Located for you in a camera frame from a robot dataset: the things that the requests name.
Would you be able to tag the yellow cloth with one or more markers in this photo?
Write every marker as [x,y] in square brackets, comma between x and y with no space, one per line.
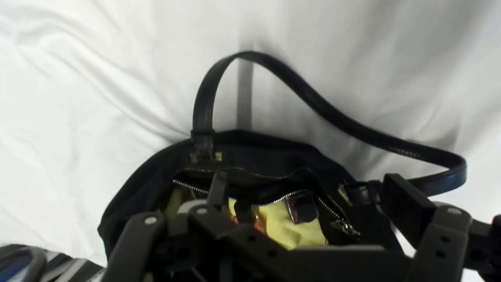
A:
[292,235]

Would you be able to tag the white tablecloth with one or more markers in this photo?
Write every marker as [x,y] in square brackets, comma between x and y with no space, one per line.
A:
[79,103]

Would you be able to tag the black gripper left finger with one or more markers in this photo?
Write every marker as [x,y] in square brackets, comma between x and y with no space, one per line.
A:
[220,189]

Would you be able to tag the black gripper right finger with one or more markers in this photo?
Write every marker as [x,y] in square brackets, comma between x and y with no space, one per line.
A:
[408,208]

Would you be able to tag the black fabric handbag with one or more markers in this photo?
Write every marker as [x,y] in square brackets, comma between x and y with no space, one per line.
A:
[157,177]

